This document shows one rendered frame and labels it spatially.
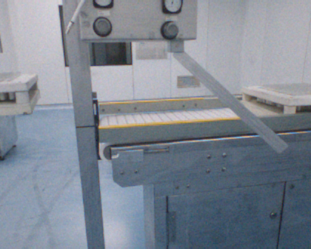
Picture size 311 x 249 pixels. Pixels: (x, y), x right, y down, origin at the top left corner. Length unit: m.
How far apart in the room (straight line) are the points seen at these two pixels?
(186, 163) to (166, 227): 0.21
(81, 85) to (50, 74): 5.07
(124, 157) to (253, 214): 0.44
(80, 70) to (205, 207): 0.53
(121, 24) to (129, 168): 0.30
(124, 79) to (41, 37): 1.78
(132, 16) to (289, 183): 0.62
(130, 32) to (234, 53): 6.11
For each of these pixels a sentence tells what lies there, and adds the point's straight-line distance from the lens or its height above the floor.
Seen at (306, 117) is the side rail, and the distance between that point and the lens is 0.75.
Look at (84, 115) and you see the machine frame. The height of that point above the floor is 0.94.
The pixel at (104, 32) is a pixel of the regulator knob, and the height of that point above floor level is 1.17.
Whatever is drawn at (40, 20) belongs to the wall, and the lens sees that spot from 5.93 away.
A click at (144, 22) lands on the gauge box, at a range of 0.52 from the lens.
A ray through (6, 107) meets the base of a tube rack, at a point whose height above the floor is 1.02.
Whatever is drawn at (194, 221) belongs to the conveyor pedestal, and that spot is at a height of 0.68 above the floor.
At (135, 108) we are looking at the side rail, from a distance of 0.84.
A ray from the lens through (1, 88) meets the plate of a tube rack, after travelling 0.66.
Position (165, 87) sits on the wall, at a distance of 6.05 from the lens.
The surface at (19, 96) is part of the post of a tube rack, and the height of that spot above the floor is 1.04.
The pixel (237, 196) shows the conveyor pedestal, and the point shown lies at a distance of 0.79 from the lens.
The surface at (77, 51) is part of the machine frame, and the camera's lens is 0.84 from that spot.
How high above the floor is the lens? 1.13
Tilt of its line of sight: 16 degrees down
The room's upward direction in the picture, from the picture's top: 1 degrees counter-clockwise
